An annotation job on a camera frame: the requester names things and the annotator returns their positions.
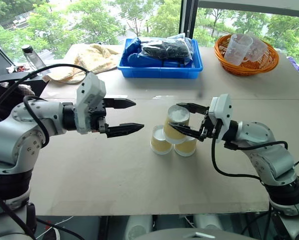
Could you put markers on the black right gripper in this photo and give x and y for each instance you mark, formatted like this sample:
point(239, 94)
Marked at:
point(209, 127)

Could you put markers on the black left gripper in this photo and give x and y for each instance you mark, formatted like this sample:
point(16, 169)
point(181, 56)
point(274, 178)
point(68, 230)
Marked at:
point(99, 111)

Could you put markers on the yellow white paper cup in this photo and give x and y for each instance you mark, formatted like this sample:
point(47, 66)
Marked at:
point(185, 148)
point(174, 130)
point(159, 145)

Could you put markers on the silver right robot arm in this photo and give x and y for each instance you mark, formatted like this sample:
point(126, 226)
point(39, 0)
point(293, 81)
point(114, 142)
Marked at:
point(259, 135)

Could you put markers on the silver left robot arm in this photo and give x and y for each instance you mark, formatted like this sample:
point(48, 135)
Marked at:
point(14, 135)

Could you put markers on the blue plastic bin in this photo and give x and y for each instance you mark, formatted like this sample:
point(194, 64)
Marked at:
point(159, 72)

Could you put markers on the pale yellow towel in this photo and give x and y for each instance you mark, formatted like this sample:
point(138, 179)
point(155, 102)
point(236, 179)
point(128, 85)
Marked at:
point(94, 57)

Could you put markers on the blue plastic bag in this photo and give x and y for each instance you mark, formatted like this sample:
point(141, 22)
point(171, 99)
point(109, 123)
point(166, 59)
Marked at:
point(133, 50)

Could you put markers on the clear bag of black items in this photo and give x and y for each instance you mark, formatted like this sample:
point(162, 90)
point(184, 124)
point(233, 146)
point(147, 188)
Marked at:
point(164, 50)

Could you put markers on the orange wicker basket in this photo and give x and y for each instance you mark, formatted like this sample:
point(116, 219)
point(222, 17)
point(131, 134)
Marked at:
point(252, 68)

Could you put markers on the clear plastic measuring cup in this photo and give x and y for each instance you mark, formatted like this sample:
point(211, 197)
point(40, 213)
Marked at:
point(235, 50)
point(258, 51)

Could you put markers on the black flat panel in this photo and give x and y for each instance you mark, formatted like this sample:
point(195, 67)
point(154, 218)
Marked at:
point(37, 83)

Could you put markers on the clear bottle with black cap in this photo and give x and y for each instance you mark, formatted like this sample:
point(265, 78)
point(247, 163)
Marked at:
point(34, 61)

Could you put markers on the grey rounded shape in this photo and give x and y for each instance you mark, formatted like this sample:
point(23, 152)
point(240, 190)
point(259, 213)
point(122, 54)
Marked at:
point(138, 227)
point(208, 225)

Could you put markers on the small red item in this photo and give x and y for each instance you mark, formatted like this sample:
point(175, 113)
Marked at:
point(20, 68)

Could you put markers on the purple cloth item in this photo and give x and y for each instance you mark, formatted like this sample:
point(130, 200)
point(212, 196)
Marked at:
point(295, 63)

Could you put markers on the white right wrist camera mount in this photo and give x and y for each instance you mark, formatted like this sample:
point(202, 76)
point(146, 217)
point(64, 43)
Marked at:
point(223, 110)

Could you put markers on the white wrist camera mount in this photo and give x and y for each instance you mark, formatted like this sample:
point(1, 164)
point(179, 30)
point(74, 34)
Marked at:
point(223, 110)
point(89, 92)

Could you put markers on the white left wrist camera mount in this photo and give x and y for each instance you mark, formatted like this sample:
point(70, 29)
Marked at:
point(89, 92)

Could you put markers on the black window frame post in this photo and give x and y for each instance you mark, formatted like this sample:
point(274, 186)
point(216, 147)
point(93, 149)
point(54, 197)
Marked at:
point(189, 15)

